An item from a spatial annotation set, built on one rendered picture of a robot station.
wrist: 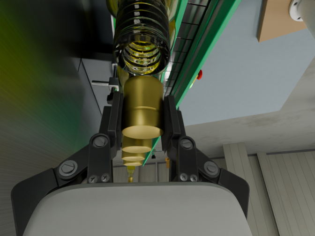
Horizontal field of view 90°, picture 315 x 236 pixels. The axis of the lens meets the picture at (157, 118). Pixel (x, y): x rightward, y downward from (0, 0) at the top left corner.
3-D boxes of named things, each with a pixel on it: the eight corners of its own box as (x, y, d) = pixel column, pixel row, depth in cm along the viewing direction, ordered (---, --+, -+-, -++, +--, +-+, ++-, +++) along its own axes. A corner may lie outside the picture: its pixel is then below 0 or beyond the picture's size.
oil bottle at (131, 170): (128, 143, 121) (126, 183, 110) (135, 144, 122) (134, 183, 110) (128, 145, 126) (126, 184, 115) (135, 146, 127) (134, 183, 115)
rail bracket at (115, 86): (94, 53, 41) (86, 97, 35) (122, 55, 42) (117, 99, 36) (97, 64, 45) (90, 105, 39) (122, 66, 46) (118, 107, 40)
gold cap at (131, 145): (123, 107, 18) (120, 145, 16) (154, 109, 18) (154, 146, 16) (123, 120, 21) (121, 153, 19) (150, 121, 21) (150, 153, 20)
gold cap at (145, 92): (123, 72, 12) (118, 124, 11) (167, 76, 13) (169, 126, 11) (124, 96, 16) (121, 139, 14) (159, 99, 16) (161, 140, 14)
